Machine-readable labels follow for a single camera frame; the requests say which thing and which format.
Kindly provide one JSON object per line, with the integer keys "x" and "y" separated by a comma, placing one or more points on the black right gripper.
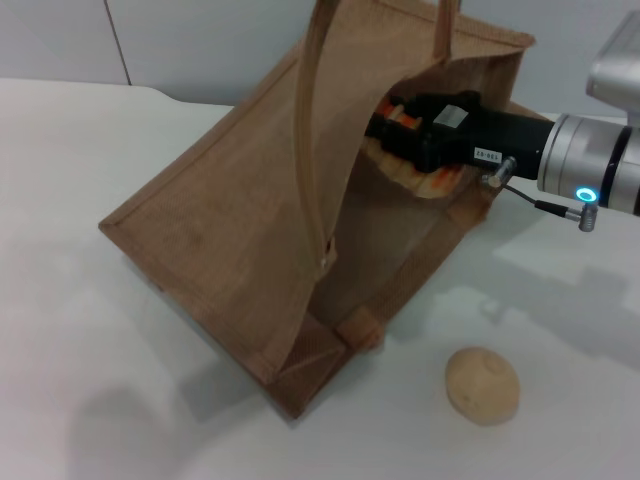
{"x": 495, "y": 137}

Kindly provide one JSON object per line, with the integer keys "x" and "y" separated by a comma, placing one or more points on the round beige egg yolk pastry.
{"x": 482, "y": 385}

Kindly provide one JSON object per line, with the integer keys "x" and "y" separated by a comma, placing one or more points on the orange striped bread loaf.
{"x": 435, "y": 182}

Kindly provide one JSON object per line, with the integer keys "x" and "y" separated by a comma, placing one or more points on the brown woven handbag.
{"x": 240, "y": 210}

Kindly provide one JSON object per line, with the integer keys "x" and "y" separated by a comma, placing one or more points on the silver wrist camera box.
{"x": 617, "y": 70}

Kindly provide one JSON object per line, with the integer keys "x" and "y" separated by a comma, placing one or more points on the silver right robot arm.
{"x": 590, "y": 160}

